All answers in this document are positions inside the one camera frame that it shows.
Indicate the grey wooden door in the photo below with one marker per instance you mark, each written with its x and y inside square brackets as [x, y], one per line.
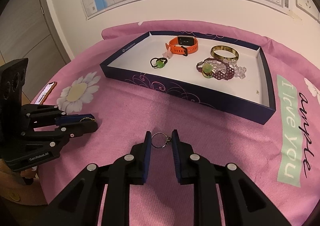
[28, 31]

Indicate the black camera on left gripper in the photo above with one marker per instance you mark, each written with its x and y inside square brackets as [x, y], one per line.
[12, 81]

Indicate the pink floral bed sheet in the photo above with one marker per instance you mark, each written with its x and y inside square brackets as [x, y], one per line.
[126, 112]

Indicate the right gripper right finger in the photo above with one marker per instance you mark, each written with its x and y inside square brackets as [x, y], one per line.
[223, 195]

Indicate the white wall socket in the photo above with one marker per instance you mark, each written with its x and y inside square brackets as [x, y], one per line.
[309, 7]

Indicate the dark blue shallow box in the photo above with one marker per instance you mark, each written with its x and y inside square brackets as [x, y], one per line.
[250, 97]

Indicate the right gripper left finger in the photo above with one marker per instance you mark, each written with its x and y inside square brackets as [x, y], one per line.
[100, 195]

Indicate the black hair tie green bead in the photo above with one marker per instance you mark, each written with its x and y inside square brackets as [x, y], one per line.
[158, 63]

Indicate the tortoiseshell bangle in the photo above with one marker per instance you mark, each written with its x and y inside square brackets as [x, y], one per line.
[223, 52]

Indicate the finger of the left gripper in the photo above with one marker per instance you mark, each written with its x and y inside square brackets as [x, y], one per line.
[66, 131]
[76, 118]

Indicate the smartphone with orange case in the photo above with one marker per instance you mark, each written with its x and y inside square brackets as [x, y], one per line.
[45, 93]

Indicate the gold ring green bead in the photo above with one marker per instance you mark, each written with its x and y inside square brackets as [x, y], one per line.
[207, 70]

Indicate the pink flower hair clip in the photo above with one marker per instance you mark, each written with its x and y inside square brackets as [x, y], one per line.
[167, 54]

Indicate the person's left hand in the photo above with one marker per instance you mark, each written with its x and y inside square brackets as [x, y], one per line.
[21, 187]

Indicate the orange smart watch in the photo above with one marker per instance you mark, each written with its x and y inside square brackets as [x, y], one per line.
[183, 45]

